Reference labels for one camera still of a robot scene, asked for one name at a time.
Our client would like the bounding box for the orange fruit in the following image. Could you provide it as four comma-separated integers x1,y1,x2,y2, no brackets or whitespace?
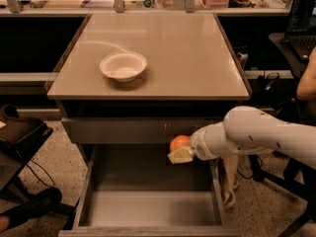
170,135,190,151

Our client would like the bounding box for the grey drawer cabinet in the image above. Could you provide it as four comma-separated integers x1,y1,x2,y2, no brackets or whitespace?
46,12,253,237

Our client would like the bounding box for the open middle drawer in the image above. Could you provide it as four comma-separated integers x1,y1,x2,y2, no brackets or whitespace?
58,145,241,237

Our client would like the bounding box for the black shoe left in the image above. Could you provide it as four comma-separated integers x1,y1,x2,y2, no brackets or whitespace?
0,187,63,233

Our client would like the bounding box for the white paper bowl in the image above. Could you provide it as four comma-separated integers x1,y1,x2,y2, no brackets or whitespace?
100,51,147,82

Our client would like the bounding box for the dark cart left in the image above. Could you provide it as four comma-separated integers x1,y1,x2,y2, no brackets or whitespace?
0,105,52,201

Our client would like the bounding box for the closed top drawer front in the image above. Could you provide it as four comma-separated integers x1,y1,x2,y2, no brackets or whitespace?
61,118,219,144

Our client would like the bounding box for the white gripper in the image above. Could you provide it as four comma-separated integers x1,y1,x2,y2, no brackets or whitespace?
168,123,227,164

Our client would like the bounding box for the person forearm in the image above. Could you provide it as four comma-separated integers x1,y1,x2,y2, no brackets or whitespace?
296,47,316,101

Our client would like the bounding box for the black laptop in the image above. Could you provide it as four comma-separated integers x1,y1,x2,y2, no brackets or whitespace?
284,0,316,61

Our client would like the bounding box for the black tripod stand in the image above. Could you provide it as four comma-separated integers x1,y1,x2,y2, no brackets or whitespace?
249,155,316,237

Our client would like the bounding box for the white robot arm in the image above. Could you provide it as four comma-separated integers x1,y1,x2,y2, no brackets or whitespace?
168,106,316,169

